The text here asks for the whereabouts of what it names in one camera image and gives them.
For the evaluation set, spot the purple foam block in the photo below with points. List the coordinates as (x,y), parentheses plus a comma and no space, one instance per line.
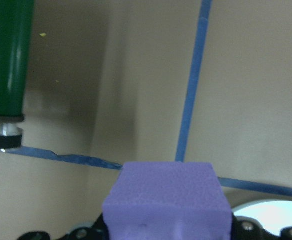
(165,200)

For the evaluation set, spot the light blue plate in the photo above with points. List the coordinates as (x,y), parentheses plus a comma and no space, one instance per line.
(273,212)

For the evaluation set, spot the green conveyor belt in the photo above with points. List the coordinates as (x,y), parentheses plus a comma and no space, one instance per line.
(6,62)

